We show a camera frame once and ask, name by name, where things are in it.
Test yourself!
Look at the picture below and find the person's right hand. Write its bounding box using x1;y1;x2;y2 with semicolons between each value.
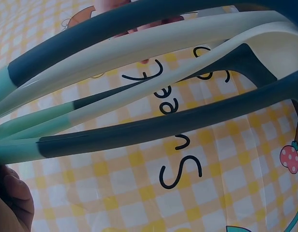
94;0;186;64

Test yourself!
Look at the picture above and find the cream silicone spoon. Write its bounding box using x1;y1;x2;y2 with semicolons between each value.
0;21;298;143

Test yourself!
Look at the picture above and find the cream silicone utensil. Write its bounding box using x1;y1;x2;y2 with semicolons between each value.
0;10;298;116

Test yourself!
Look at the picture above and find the dark blue silicone spatula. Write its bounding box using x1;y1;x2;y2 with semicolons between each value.
0;43;278;136

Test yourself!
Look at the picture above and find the dark blue utensil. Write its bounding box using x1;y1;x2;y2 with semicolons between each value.
0;0;298;103
0;72;298;167

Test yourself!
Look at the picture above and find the person's left hand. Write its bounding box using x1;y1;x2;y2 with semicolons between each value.
0;164;35;232

